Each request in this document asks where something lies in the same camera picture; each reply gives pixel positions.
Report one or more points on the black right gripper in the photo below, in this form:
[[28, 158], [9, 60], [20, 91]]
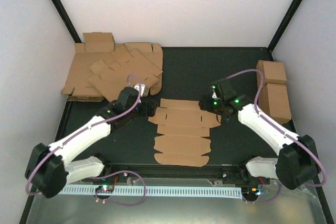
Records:
[[206, 105]]

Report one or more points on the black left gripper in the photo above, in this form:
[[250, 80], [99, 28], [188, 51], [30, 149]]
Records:
[[152, 108]]

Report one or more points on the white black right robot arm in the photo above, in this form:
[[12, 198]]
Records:
[[296, 162]]

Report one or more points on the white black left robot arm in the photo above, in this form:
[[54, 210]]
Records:
[[52, 167]]

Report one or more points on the folded cardboard box front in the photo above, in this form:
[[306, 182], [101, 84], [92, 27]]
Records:
[[273, 100]]

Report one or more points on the small folded cardboard box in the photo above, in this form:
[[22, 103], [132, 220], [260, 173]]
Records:
[[99, 42]]

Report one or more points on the loose top cardboard blank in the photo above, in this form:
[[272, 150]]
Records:
[[123, 68]]

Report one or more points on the stack of flat cardboard blanks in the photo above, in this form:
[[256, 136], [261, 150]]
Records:
[[79, 88]]

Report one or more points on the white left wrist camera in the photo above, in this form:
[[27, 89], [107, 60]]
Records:
[[142, 88]]

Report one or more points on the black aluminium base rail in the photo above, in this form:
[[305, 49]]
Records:
[[180, 172]]

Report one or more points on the light blue slotted cable duct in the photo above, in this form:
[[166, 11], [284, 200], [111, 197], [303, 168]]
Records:
[[153, 191]]

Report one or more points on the metal base plate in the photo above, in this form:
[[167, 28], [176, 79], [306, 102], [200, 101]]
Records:
[[299, 206]]

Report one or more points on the black left corner frame post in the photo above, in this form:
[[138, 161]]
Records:
[[66, 20]]

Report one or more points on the black corner frame post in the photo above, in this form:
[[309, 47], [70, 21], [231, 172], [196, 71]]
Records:
[[293, 7], [66, 20]]

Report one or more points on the black right corner frame post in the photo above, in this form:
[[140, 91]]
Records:
[[293, 7]]

